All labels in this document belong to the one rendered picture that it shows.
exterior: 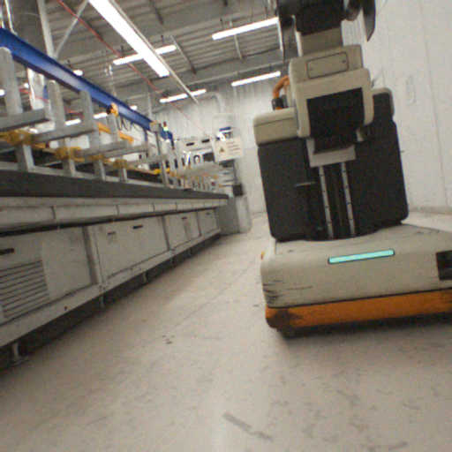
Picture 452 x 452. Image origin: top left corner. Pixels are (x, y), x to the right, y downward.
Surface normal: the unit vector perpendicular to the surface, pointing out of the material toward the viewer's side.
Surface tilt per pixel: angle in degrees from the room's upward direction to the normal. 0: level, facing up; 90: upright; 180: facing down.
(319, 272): 90
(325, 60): 98
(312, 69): 98
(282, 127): 90
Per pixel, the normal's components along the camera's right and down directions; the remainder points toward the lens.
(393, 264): -0.16, 0.08
